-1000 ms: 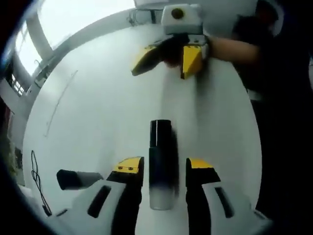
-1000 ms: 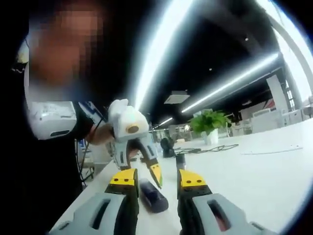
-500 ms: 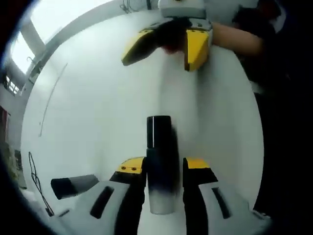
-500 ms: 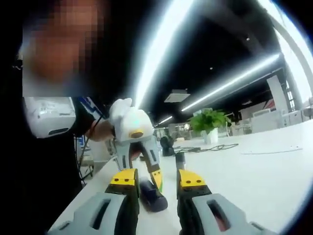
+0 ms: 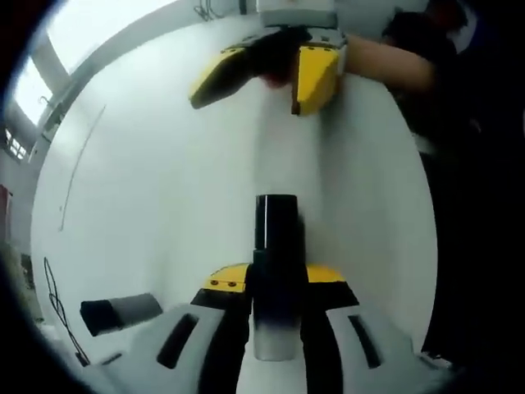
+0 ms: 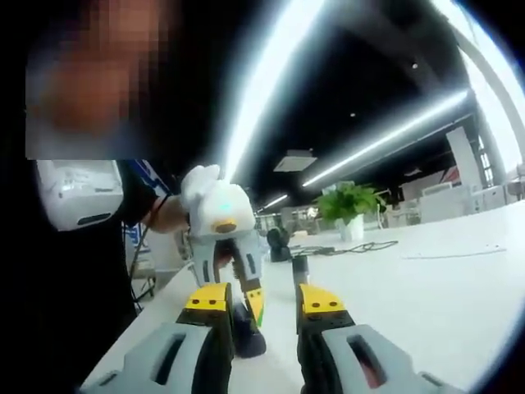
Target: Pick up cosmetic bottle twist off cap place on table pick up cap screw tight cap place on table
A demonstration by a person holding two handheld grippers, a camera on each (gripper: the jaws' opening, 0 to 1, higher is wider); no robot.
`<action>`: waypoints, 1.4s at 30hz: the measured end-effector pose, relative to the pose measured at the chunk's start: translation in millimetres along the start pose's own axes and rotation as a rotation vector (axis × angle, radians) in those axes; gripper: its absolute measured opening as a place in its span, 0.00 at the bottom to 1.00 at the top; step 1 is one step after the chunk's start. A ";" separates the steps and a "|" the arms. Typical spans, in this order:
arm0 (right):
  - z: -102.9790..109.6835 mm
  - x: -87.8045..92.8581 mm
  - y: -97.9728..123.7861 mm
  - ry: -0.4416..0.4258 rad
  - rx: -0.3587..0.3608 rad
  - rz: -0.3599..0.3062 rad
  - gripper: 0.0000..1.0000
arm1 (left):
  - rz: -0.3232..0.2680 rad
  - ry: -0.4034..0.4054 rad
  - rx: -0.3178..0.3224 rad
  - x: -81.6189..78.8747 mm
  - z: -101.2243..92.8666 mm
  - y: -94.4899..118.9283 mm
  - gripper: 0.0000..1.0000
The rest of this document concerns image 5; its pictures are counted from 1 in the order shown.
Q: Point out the white table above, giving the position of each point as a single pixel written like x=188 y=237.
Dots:
x=164 y=184

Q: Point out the small black bottle cap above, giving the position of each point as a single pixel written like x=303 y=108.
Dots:
x=100 y=318

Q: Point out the person's right hand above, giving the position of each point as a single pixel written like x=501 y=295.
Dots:
x=277 y=80

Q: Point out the small grey cosmetic bottle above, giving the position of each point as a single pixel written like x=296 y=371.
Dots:
x=135 y=308

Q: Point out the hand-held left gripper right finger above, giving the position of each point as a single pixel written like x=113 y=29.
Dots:
x=332 y=361

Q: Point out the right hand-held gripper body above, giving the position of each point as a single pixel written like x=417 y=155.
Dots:
x=295 y=14

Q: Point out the tall dark cosmetic bottle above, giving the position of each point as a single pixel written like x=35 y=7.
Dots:
x=277 y=295

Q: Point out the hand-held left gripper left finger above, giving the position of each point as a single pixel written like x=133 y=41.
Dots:
x=143 y=361

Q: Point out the person's dark shirt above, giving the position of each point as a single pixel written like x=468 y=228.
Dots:
x=471 y=205

